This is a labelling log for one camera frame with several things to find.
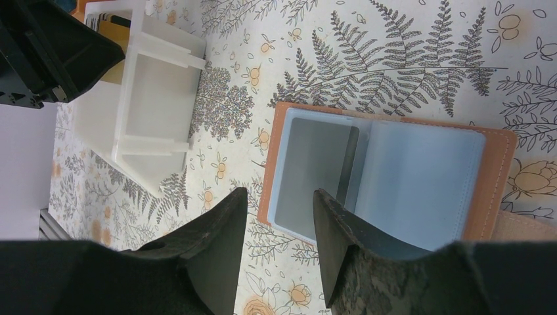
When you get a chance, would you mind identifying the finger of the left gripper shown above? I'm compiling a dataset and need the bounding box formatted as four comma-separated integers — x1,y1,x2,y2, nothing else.
1,1,125,109

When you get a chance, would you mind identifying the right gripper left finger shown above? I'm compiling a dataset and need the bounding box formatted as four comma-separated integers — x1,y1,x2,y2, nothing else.
1,188,248,314

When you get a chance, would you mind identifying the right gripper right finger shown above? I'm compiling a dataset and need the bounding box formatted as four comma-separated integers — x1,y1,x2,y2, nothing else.
313,189,556,314

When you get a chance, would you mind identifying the brown leather card holder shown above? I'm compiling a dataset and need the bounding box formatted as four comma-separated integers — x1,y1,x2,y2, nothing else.
256,101,557,253

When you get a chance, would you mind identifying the white translucent card box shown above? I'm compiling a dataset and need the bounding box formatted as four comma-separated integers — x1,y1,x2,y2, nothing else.
72,1,206,198

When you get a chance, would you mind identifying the black credit card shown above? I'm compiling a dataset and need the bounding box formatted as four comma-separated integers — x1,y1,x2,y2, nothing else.
274,117,359,243

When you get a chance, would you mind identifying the floral table mat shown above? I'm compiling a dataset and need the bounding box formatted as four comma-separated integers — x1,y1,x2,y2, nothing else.
49,1,556,314

